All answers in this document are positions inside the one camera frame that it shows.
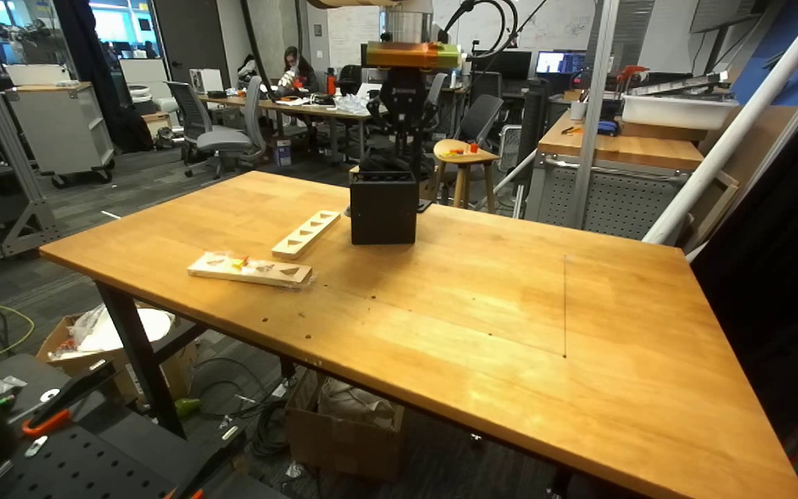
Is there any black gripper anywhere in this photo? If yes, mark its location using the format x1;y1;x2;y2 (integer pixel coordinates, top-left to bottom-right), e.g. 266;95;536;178
379;67;429;168

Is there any black perforated basket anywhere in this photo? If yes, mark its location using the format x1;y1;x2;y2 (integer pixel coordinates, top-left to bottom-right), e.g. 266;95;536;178
346;154;421;247

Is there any black vertical pole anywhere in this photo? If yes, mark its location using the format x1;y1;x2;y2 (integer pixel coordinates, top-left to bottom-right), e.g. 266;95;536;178
414;107;435;215

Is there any round wooden stool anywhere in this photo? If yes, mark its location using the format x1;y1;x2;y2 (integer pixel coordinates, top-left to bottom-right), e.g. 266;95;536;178
429;135;503;214

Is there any seated person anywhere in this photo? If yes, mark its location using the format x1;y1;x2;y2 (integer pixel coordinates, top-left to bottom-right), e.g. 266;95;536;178
275;45;324;97

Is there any wooden slotted board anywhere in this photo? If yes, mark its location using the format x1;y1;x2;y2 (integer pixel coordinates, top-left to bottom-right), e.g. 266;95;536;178
271;207;345;260

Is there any lit computer monitor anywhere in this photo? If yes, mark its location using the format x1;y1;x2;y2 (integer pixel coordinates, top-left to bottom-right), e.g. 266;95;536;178
532;50;594;82

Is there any grey office chair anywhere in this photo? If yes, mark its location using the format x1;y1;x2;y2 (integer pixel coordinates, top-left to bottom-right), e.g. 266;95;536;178
166;78;271;178

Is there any wooden triangle puzzle board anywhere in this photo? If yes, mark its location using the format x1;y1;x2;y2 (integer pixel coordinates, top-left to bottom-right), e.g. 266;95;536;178
185;250;316;290

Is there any wooden top workbench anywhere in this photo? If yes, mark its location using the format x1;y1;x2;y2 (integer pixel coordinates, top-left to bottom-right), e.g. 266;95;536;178
523;113;708;244

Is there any white storage bin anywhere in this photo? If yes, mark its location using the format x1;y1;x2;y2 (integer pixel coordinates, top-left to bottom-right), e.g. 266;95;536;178
619;92;744;133

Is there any brown cardboard box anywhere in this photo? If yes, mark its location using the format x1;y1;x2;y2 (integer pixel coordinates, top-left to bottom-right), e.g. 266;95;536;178
282;370;407;483

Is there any white diagonal pole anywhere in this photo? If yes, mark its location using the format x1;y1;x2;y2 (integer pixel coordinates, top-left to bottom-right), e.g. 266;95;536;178
644;0;798;250

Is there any white wheeled cabinet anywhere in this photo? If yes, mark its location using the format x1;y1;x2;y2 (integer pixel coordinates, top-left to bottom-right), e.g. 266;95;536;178
4;81;116;183

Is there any cardboard box with white bag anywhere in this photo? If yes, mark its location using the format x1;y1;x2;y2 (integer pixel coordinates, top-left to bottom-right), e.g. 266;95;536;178
34;301;181;390

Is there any grey metal shelf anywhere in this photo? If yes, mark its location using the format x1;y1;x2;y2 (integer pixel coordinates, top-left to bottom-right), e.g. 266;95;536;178
0;71;61;276

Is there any black perforated panel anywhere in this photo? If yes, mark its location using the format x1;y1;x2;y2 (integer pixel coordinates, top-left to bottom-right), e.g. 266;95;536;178
0;404;248;499

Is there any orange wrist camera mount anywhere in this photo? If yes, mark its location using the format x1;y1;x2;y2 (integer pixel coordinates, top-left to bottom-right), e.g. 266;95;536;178
360;39;465;71

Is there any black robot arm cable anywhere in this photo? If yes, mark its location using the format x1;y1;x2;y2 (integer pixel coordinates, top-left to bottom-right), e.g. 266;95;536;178
439;0;521;60

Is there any grey metal post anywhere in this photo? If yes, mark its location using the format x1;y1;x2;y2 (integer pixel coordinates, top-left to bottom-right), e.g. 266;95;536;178
571;0;623;229

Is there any black table frame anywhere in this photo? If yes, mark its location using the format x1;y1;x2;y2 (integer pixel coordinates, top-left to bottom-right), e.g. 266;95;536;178
91;280;209;437

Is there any yellow floor cable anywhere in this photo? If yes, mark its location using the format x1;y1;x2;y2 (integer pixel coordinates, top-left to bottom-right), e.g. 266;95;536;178
0;298;39;359

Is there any orange handled tool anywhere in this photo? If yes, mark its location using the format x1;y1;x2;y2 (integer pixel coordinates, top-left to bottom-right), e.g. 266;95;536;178
19;404;77;444

